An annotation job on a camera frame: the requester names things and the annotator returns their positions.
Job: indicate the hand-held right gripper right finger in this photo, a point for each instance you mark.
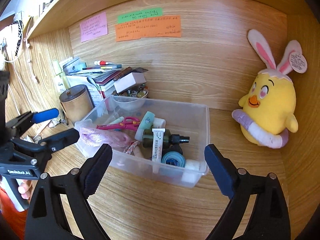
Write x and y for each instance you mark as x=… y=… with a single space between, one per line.
x=220 y=172

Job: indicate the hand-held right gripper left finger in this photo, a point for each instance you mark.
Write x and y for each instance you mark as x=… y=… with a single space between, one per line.
x=96 y=172

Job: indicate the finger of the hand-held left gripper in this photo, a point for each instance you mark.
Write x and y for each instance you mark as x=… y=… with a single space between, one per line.
x=63 y=137
x=46 y=115

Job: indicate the small white bottle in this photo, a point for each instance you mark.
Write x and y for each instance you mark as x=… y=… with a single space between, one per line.
x=191 y=170

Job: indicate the clear plastic storage bin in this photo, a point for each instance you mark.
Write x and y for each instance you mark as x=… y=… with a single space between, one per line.
x=140 y=170

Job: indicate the blue tape roll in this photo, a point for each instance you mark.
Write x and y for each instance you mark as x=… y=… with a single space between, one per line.
x=173 y=160

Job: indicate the pink scissors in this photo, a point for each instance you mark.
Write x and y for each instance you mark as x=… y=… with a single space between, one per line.
x=122 y=125

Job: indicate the pale green tube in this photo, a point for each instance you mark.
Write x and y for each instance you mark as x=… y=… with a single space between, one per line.
x=117 y=120

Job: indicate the dark green spray bottle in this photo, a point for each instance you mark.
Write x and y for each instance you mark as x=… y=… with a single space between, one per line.
x=162 y=137

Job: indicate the white ointment tube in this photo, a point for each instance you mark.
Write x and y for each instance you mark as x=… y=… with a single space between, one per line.
x=158 y=145

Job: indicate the teal bottle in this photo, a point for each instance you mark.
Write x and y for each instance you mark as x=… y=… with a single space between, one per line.
x=148 y=121

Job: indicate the person's left hand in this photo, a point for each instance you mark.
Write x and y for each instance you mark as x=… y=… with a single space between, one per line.
x=25 y=188

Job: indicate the metal binder clips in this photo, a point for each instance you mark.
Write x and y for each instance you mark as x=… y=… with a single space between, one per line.
x=58 y=122

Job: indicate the orange grey lidded mug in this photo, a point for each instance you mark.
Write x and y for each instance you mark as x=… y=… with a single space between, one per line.
x=75 y=102

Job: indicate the orange printed clothing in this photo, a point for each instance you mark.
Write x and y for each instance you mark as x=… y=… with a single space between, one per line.
x=10 y=212

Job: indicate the stack of books and papers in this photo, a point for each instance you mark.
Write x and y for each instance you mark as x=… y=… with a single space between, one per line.
x=100 y=76

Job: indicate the clear plastic bowl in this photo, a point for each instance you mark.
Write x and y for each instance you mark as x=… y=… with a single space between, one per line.
x=130 y=103

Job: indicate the red white tube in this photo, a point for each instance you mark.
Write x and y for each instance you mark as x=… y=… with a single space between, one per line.
x=103 y=62

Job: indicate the white cardboard box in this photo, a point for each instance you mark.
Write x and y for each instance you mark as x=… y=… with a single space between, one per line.
x=130 y=81

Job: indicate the yellow chick plush toy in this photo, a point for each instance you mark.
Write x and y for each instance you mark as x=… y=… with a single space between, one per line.
x=270 y=100

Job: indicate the pink sticky note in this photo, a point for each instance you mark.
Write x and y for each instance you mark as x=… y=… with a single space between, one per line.
x=93 y=27

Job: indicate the wooden shelf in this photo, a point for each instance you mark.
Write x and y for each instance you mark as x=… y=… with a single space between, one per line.
x=55 y=7

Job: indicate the orange sticky note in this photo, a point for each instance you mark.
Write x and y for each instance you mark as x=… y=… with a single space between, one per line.
x=147 y=28

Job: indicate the green sticky note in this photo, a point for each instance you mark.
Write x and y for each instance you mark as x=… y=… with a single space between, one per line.
x=140 y=15

